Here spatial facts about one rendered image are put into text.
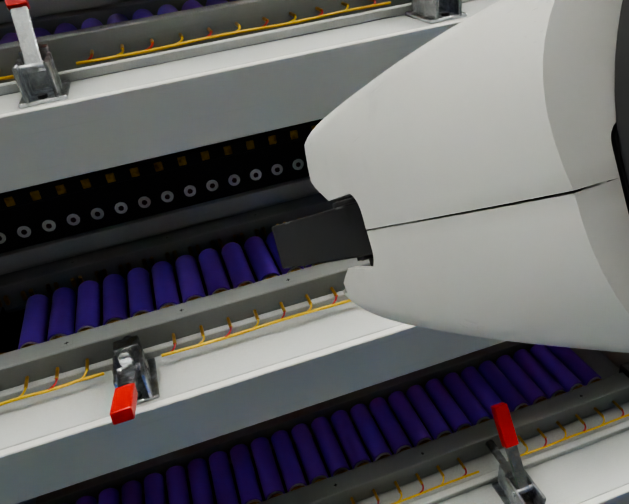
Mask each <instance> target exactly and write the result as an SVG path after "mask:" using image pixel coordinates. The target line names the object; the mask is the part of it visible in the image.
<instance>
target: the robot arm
mask: <svg viewBox="0 0 629 504"><path fill-rule="evenodd" d="M304 147H305V154H306V160H307V166H308V171H309V176H310V180H311V182H312V184H313V185H314V187H315V188H316V189H317V190H318V191H319V192H320V193H321V194H322V195H323V196H324V197H325V198H326V199H327V200H328V201H330V200H334V199H338V198H340V197H341V199H338V200H336V202H335V203H333V204H332V207H333V209H330V210H327V211H323V212H320V213H316V214H313V215H309V216H306V217H303V218H299V219H296V220H292V221H289V222H286V223H282V224H279V225H275V226H273V227H272V232H273V236H274V239H275V243H276V247H277V251H278V254H279V258H280V262H281V265H282V268H283V269H287V268H293V267H299V266H306V265H312V264H318V263H324V262H330V261H337V260H343V259H349V258H355V257H357V260H358V261H361V260H362V261H364V260H368V259H369V262H370V265H371V266H355V267H351V268H348V271H347V273H346V276H345V279H344V286H345V289H344V290H343V292H344V294H345V295H346V296H347V297H348V298H349V299H350V300H351V301H352V302H353V303H355V304H356V305H358V306H359V307H361V308H363V309H365V310H366V311H368V312H371V313H373V314H375V315H378V316H380V317H383V318H386V319H389V320H393V321H397V322H400V323H404V324H408V325H413V326H417V327H423V328H428V329H433V330H438V331H443V332H449V333H455V334H462V335H468V336H474V337H481V338H489V339H496V340H503V341H511V342H520V343H529V344H538V345H547V346H557V347H568V348H578V349H589V350H600V351H612V352H625V353H629V0H500V1H498V2H496V3H494V4H492V5H490V6H488V7H487V8H485V9H483V10H481V11H480V12H478V13H476V14H474V15H473V16H471V17H469V18H468V19H466V20H464V21H462V22H461V23H459V24H457V25H455V26H454V27H452V28H450V29H449V30H447V31H445V32H444V33H442V34H441V35H439V36H437V37H436V38H434V39H433V40H431V41H429V42H428V43H426V44H425V45H423V46H422V47H420V48H418V49H417V50H415V51H414V52H412V53H411V54H409V55H408V56H406V57H405V58H403V59H402V60H400V61H399V62H397V63H396V64H394V65H393V66H392V67H390V68H389V69H387V70H386V71H384V72H383V73H382V74H380V75H379V76H378V77H376V78H375V79H373V80H372V81H371V82H370V83H368V84H367V85H366V86H364V87H363V88H362V89H360V90H359V91H358V92H356V93H355V94H354V95H352V96H351V97H350V98H348V99H347V100H346V101H345V102H343V103H342V104H341V105H340V106H338V107H337V108H336V109H335V110H333V111H332V112H331V113H330V114H329V115H327V116H326V117H325V118H324V119H323V120H322V121H321V122H320V123H318V124H317V126H316V127H315V128H314V129H313V130H312V131H311V133H310V134H309V136H308V138H307V140H306V142H305V145H304Z"/></svg>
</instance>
